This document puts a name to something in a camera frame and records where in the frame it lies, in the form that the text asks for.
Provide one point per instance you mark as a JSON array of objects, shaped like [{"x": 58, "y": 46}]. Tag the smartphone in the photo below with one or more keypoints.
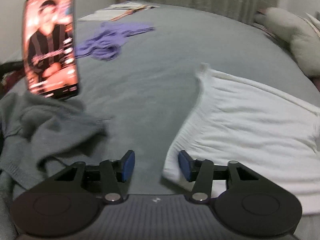
[{"x": 50, "y": 42}]

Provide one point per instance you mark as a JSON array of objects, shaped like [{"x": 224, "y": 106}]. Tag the open book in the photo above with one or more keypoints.
[{"x": 132, "y": 5}]

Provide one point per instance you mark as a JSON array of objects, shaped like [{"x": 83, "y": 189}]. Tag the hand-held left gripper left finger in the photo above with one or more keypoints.
[{"x": 128, "y": 166}]

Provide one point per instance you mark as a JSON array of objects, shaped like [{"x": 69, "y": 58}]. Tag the white flat cloth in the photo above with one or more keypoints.
[{"x": 102, "y": 15}]

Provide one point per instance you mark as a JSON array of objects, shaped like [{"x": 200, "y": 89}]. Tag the purple garment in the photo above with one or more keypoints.
[{"x": 110, "y": 40}]

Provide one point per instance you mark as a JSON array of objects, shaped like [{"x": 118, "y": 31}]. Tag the dark red patterned cloth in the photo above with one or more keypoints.
[{"x": 11, "y": 82}]

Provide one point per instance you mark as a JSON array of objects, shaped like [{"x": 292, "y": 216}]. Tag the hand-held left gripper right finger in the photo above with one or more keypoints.
[{"x": 185, "y": 166}]

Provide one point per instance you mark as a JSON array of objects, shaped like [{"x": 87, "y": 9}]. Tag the grey bed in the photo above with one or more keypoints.
[{"x": 150, "y": 80}]

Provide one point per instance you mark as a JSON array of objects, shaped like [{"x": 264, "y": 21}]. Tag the grey sweater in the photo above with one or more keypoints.
[{"x": 37, "y": 130}]

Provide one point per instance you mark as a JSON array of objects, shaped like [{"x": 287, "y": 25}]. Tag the white garment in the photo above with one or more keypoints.
[{"x": 250, "y": 117}]

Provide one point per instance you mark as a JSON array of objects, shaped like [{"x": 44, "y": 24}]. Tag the grey printed duvet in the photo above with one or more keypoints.
[{"x": 295, "y": 35}]

